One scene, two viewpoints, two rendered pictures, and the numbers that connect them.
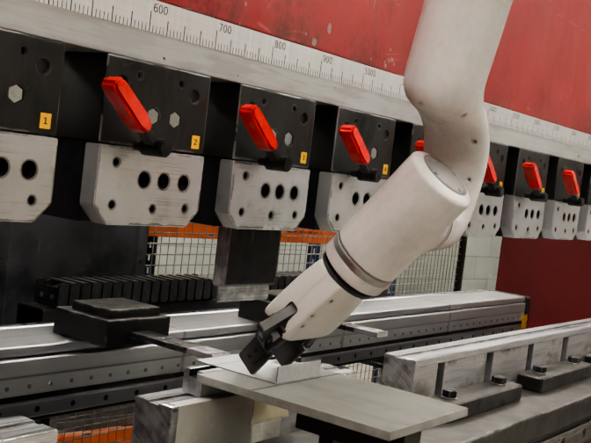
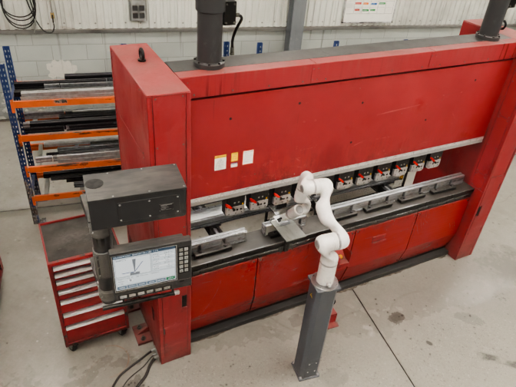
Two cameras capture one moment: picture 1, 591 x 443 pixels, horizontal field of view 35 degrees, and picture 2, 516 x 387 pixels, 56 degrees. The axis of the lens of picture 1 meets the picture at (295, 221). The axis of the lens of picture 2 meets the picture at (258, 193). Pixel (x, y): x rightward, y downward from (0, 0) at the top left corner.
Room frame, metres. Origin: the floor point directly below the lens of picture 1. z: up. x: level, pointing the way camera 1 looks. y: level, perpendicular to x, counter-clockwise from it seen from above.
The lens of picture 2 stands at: (-1.79, -1.05, 3.38)
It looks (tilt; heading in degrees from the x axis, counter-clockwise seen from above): 34 degrees down; 24
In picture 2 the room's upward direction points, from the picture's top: 5 degrees clockwise
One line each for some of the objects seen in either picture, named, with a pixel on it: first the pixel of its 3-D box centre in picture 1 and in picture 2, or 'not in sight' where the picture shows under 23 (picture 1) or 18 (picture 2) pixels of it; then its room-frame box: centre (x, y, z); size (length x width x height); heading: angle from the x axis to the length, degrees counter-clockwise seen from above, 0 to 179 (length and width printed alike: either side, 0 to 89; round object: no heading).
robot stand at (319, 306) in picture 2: not in sight; (314, 329); (0.67, -0.52, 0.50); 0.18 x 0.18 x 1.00; 45
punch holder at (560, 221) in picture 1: (549, 198); (380, 169); (1.95, -0.52, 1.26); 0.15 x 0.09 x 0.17; 144
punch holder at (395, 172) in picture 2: (581, 201); (398, 165); (2.11, -0.64, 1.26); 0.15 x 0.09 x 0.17; 144
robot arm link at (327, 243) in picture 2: not in sight; (327, 249); (0.65, -0.50, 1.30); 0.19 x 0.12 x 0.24; 138
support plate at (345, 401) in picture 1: (331, 395); (288, 229); (1.07, -0.07, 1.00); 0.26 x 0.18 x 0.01; 54
